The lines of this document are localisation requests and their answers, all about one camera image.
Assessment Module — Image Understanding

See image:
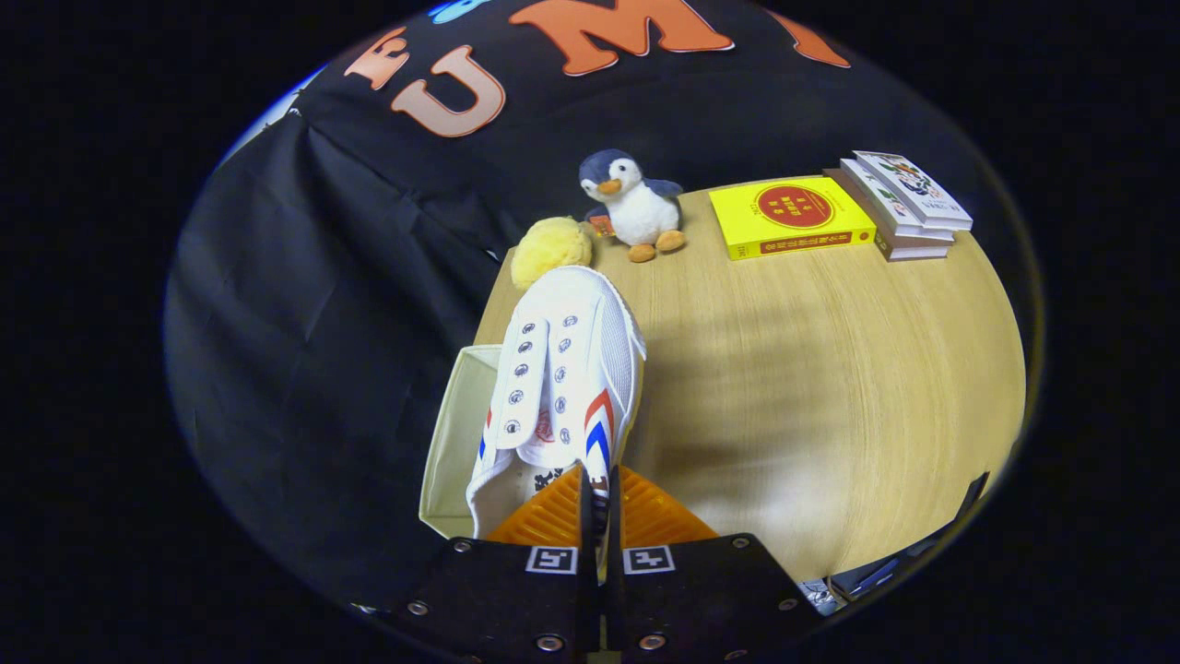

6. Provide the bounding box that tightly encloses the penguin plush toy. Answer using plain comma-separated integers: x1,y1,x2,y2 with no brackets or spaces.
578,149,688,264

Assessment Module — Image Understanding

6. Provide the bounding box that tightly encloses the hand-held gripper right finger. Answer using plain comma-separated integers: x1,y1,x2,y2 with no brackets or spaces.
606,464,826,664

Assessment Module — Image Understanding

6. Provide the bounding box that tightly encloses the black backdrop cloth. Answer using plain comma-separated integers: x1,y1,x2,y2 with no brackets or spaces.
164,0,1015,610

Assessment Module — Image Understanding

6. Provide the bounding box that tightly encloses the white canvas shoe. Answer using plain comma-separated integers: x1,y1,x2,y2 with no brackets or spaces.
466,266,646,582

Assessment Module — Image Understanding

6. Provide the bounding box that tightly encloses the brown fabric storage box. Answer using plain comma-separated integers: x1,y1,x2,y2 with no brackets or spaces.
419,344,503,540

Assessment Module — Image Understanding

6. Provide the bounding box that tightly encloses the white illustrated book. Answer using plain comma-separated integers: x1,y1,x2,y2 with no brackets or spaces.
853,150,974,231
839,159,955,243

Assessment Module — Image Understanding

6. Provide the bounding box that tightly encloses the brown book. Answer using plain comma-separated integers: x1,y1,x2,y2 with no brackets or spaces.
823,169,950,262

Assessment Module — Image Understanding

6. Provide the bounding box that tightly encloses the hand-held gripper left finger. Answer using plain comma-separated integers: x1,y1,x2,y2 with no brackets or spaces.
396,464,600,664

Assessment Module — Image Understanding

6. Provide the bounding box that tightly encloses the yellow bun plush toy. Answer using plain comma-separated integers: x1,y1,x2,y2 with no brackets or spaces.
510,217,594,291

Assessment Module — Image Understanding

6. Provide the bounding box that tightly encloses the yellow book with red circle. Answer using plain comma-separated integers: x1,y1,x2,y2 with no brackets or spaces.
708,175,877,262

